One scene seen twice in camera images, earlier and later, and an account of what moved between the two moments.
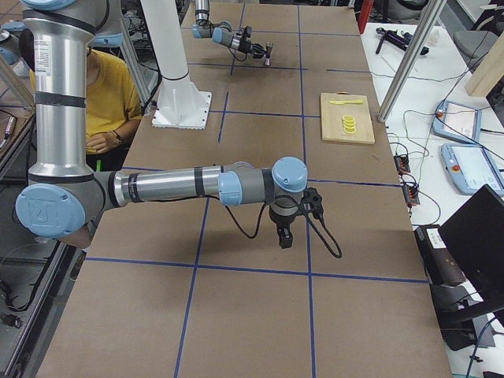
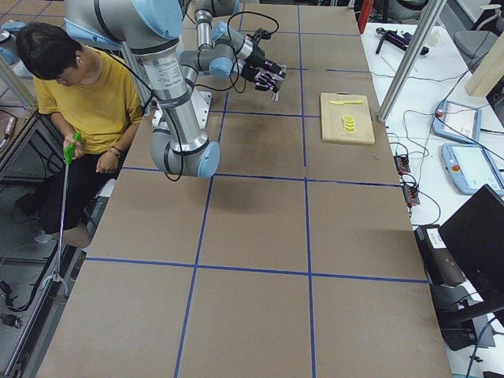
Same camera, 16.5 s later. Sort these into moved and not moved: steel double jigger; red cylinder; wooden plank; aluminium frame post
Moved: steel double jigger
Not moved: aluminium frame post; wooden plank; red cylinder
